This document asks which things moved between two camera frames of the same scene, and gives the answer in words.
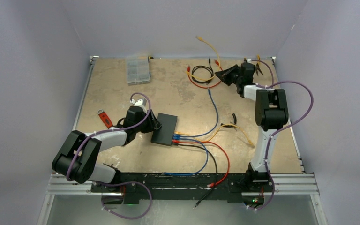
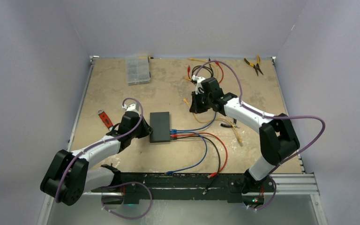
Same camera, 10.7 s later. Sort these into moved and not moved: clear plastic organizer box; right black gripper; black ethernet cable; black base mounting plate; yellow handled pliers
Moved: right black gripper
Not moved: black base mounting plate; black ethernet cable; clear plastic organizer box; yellow handled pliers
